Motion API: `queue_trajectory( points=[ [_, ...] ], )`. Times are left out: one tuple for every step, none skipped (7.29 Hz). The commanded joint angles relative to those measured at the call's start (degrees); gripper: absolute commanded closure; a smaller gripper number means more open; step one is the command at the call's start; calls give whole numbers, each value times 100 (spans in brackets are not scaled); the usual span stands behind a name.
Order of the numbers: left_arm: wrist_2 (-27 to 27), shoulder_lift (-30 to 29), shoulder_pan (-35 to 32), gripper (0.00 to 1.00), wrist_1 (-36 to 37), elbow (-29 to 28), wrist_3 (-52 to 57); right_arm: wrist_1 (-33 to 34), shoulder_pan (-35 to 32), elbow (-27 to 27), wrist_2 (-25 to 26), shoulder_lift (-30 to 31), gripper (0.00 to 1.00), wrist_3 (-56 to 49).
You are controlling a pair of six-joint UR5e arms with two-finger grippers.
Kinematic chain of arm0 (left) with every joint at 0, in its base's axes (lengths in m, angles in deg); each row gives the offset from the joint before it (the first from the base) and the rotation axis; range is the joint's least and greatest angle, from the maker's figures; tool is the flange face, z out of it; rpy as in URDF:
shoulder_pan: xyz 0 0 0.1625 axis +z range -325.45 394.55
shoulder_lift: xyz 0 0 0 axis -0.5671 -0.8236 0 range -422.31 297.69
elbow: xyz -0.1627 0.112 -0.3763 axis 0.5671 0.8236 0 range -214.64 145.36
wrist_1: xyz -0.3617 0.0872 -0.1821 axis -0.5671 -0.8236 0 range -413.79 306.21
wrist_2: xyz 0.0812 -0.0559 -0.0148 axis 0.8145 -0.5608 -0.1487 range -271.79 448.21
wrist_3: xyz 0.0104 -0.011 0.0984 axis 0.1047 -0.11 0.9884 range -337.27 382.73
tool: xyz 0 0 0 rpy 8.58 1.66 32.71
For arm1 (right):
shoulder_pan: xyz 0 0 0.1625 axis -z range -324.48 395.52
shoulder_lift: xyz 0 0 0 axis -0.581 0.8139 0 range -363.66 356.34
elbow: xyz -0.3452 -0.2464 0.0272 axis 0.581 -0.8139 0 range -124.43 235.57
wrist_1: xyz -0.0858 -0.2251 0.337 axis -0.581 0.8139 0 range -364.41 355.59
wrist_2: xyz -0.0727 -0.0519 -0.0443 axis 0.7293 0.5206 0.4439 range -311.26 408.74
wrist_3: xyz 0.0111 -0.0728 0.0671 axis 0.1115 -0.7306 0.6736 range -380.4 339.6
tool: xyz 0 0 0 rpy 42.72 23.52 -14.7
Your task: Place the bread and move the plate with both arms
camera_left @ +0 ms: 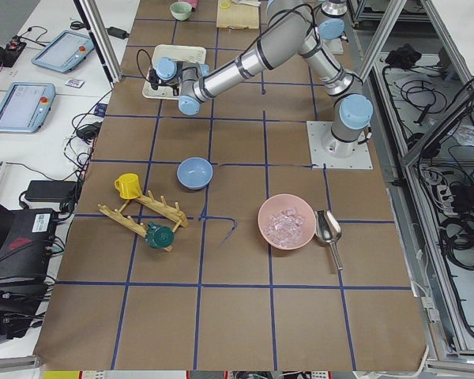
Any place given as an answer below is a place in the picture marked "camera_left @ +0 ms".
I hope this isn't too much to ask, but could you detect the white rectangular tray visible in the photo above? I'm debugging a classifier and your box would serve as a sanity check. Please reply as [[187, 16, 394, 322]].
[[142, 44, 209, 100]]

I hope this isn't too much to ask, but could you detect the wooden cutting board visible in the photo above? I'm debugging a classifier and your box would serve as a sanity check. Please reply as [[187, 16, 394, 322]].
[[216, 0, 260, 29]]

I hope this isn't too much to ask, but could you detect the black computer box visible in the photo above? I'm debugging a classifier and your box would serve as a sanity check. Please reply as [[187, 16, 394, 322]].
[[0, 204, 58, 287]]

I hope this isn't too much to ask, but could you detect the far teach pendant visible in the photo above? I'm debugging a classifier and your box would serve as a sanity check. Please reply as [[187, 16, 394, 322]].
[[31, 30, 94, 73]]

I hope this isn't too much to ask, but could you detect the green mug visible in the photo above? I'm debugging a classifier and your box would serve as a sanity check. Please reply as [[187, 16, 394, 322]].
[[145, 222, 174, 249]]

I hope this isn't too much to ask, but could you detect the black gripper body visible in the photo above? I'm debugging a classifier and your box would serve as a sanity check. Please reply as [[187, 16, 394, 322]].
[[149, 67, 161, 88]]

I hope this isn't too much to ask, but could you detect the pink bowl with ice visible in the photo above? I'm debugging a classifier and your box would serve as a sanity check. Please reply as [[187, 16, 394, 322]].
[[258, 193, 317, 250]]

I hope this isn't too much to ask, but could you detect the near teach pendant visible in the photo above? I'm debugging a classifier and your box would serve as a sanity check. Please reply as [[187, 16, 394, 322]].
[[0, 82, 56, 133]]

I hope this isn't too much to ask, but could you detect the aluminium frame post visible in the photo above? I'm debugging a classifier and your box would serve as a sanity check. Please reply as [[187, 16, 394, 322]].
[[73, 0, 122, 84]]

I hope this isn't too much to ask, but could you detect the metal scoop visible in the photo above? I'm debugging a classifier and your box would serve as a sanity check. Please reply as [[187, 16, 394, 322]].
[[314, 210, 344, 271]]

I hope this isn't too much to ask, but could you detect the blue bowl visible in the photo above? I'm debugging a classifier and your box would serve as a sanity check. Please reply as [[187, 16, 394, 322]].
[[177, 157, 213, 190]]

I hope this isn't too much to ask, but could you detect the green bowl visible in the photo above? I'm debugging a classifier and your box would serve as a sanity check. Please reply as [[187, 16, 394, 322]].
[[170, 1, 192, 21]]

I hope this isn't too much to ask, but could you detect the black power adapter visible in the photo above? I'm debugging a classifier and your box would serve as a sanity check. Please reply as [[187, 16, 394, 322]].
[[24, 180, 76, 203]]

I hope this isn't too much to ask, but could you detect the wooden mug rack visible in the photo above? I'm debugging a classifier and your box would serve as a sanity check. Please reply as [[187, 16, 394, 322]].
[[98, 189, 190, 253]]

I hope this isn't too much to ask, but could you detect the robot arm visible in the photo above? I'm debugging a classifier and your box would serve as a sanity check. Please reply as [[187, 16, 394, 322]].
[[315, 0, 348, 40], [147, 1, 374, 159]]

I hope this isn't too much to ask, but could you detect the teach pendant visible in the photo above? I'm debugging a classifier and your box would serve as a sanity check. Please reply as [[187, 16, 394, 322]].
[[31, 30, 94, 73], [0, 82, 56, 133]]

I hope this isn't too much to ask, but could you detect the yellow mug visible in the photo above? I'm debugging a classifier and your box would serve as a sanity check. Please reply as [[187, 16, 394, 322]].
[[114, 173, 142, 200]]

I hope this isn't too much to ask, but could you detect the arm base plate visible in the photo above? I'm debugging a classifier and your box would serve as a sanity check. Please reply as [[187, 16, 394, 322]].
[[323, 38, 344, 55], [307, 121, 373, 170]]

